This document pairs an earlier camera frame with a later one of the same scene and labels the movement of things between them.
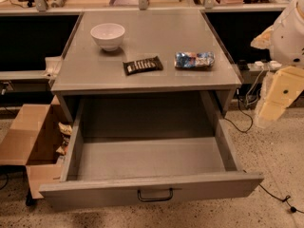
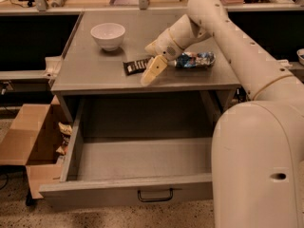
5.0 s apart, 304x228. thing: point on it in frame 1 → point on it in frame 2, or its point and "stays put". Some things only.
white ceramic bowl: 108,35 stays put
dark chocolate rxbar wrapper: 152,64 stays put
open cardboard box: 31,138 stays put
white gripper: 289,38 → 164,47
